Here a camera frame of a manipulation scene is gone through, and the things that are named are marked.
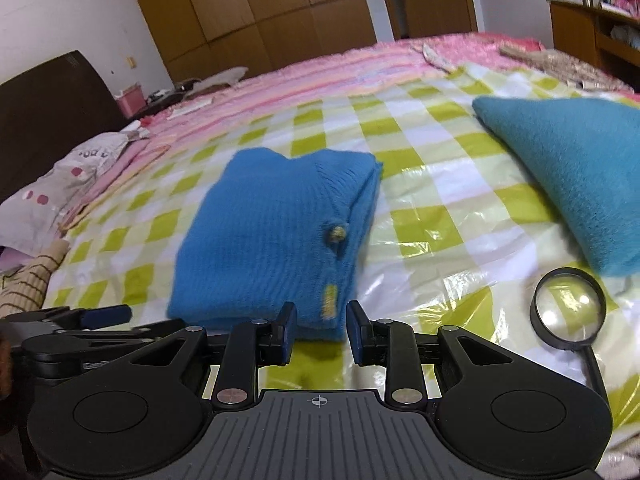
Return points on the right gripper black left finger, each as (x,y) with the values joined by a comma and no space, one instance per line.
(249,347)

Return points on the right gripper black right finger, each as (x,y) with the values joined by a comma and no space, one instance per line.
(392,345)

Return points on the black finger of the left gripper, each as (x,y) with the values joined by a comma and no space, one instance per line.
(66,318)
(143,334)

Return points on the blue knitted striped sweater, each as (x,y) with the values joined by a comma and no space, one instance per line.
(274,230)

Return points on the beige brown striped garment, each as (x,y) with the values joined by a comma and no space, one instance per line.
(25,289)

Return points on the grey pillow with pink dots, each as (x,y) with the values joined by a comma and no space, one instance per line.
(32,217)

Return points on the black magnifying glass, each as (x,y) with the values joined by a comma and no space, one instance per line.
(567,312)

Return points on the dark brown headboard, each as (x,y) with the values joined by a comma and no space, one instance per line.
(47,111)

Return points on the pink striped bed quilt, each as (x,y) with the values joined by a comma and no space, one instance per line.
(351,73)

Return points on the pink storage box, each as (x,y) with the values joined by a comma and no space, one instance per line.
(130,100)

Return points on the white flat card on bed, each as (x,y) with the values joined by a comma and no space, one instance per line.
(189,107)

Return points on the grey folded cloth on nightstand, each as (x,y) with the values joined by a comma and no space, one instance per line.
(226,78)

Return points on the teal fleece cloth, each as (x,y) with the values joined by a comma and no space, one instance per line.
(584,153)

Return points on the wooden wardrobe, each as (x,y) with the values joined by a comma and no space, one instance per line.
(199,38)

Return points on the wooden side cabinet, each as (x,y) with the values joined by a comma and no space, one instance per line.
(585,32)

